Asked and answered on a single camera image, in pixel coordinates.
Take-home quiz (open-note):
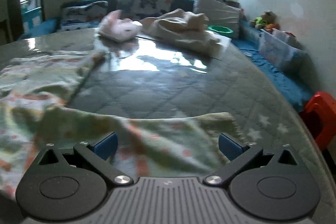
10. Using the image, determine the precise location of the blue sofa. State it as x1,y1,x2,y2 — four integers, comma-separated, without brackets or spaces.
20,0,313,113

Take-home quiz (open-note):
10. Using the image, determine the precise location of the plush toy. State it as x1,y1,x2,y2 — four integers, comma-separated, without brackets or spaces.
249,11,280,32

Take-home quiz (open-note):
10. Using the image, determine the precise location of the grey white pillow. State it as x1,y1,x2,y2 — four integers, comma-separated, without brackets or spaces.
193,0,242,39

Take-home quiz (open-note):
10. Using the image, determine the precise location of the pink tissue pack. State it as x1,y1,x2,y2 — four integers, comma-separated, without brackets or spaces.
97,10,142,43

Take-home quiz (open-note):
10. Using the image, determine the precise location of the butterfly cushion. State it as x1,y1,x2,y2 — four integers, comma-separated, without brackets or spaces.
116,0,173,20
58,1,108,31

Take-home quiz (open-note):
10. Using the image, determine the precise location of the green bowl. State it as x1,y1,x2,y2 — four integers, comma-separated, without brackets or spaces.
208,25,234,38

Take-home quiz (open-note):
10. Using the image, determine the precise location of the cream folded garment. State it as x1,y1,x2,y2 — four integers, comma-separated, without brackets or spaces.
140,9,231,60

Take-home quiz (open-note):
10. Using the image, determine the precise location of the colourful patterned children's shirt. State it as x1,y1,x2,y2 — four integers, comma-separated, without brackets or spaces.
1,51,246,198

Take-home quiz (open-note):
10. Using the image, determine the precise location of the quilted grey star table cover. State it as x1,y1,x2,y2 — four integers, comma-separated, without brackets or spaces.
1,28,335,223

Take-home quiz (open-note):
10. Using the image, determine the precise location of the clear plastic storage box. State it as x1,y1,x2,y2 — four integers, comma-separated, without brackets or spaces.
259,29,306,73

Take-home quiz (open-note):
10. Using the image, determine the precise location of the butterfly cushion left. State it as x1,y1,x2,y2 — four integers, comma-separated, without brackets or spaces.
58,1,108,31

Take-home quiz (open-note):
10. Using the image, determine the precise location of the butterfly cushion right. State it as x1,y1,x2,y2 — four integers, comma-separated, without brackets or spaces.
116,0,173,20

